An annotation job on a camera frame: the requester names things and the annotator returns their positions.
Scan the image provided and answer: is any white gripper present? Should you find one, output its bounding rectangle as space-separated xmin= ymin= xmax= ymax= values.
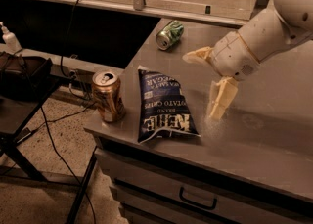
xmin=182 ymin=31 xmax=259 ymax=120

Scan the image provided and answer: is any blue Kettle chip bag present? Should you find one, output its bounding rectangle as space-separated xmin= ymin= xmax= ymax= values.
xmin=138 ymin=66 xmax=199 ymax=143

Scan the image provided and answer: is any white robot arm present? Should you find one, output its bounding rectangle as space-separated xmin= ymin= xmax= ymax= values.
xmin=183 ymin=0 xmax=313 ymax=120

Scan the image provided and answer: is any green soda can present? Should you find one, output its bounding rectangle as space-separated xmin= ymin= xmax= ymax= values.
xmin=156 ymin=20 xmax=184 ymax=50

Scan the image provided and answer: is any orange soda can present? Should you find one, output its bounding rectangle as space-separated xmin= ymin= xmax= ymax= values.
xmin=92 ymin=71 xmax=125 ymax=123

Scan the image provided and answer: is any grey drawer cabinet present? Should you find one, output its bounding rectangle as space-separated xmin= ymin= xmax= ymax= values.
xmin=93 ymin=136 xmax=313 ymax=224

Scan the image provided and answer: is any black side table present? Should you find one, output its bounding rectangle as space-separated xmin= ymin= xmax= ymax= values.
xmin=0 ymin=51 xmax=99 ymax=224

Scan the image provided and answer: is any white spray bottle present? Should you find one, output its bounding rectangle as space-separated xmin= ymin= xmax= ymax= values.
xmin=0 ymin=22 xmax=22 ymax=53

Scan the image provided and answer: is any black drawer handle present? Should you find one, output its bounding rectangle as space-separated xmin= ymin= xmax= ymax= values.
xmin=178 ymin=186 xmax=218 ymax=212

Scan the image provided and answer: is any black hanging cable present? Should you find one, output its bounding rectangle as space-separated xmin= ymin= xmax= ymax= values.
xmin=59 ymin=0 xmax=88 ymax=79

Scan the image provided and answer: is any black floor cable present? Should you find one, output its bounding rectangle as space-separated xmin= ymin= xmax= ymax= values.
xmin=16 ymin=100 xmax=99 ymax=224

